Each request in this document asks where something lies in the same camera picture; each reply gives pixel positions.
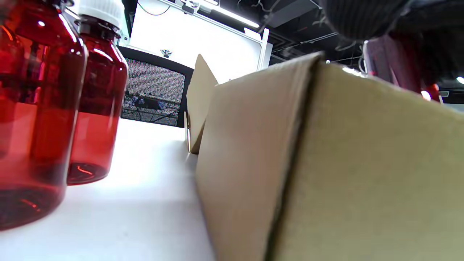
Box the person's left hand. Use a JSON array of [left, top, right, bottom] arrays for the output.
[[319, 0, 414, 40]]

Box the person's right hand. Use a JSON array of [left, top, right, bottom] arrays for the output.
[[417, 22, 464, 87]]

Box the red bottle with white cap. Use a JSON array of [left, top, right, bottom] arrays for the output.
[[66, 0, 129, 186], [0, 0, 88, 231], [362, 34, 441, 102]]

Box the brown cardboard box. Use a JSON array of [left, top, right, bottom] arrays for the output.
[[184, 51, 464, 261]]

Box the ceiling light strip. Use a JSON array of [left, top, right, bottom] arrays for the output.
[[201, 2, 261, 29]]

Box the white partition board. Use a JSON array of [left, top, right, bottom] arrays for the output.
[[129, 0, 272, 84]]

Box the black mesh office chair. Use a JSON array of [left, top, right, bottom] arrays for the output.
[[115, 45, 195, 128]]

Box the aluminium frame post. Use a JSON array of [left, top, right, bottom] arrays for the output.
[[257, 28, 270, 72]]

